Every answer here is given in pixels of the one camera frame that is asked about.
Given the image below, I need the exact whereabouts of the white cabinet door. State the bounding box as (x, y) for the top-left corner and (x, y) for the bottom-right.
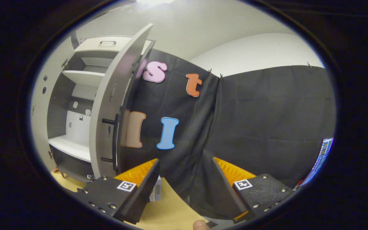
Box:
(31, 37), (76, 174)
(89, 23), (154, 179)

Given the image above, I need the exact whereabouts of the black backdrop cloth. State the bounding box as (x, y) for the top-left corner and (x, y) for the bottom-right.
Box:
(71, 30), (337, 221)

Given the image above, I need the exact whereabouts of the computer monitor screen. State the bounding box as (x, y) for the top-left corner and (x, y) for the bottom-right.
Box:
(300, 137), (334, 187)

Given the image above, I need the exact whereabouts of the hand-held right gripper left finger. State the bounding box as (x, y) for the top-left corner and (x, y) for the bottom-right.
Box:
(75, 159), (161, 225)

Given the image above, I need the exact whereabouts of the white cabinet shelf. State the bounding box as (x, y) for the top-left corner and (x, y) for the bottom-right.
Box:
(62, 70), (106, 87)

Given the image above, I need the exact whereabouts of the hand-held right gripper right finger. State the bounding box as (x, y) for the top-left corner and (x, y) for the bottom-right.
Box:
(211, 157), (294, 224)

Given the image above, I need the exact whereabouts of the white and grey cabinet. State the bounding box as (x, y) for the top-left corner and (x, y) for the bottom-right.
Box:
(31, 36), (155, 184)

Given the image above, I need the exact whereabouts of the white cabinet drawer front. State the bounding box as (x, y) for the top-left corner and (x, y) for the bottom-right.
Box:
(75, 36), (152, 55)

